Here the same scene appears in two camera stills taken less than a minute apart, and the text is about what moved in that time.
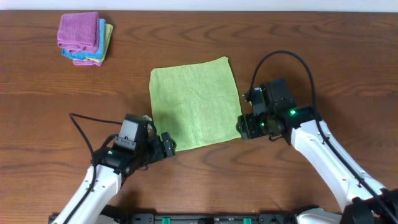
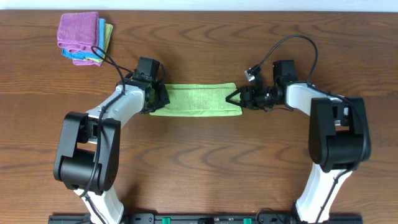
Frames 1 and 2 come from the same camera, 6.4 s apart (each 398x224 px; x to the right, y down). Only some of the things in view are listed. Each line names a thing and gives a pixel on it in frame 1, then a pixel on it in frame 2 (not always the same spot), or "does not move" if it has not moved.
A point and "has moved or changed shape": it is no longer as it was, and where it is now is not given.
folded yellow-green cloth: [108, 30] does not move
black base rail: [201, 218] does not move
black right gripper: [249, 126] to [244, 97]
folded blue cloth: [85, 55] does not move
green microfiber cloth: [197, 102] has moved or changed shape
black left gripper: [160, 145] to [158, 98]
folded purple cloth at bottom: [86, 62] does not move
